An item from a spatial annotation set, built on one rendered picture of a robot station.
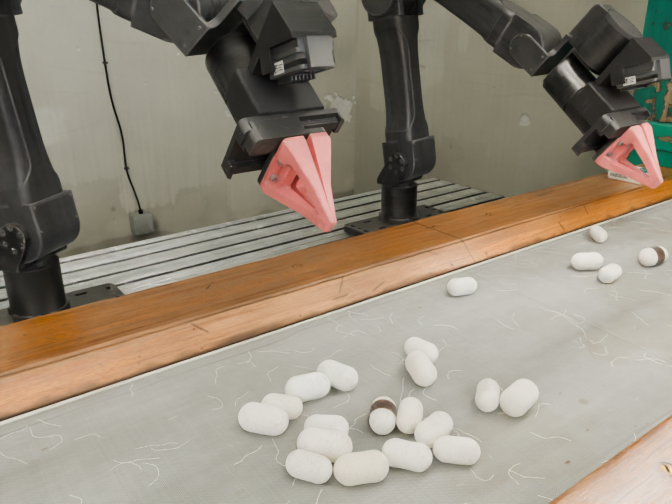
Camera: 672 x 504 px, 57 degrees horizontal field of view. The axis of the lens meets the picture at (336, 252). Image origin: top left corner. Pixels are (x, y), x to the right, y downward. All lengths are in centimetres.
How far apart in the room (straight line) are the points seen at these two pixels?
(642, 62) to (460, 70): 177
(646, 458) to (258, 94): 39
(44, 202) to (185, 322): 26
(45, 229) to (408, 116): 57
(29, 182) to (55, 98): 169
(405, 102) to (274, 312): 53
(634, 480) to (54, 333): 45
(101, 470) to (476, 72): 225
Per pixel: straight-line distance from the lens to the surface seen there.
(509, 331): 61
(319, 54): 50
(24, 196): 75
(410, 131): 103
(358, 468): 41
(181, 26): 60
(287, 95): 55
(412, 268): 70
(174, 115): 259
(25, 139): 76
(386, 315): 62
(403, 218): 108
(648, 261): 81
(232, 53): 59
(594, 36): 90
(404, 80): 103
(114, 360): 55
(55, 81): 243
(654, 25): 128
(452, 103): 262
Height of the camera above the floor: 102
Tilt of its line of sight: 21 degrees down
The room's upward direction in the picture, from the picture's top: straight up
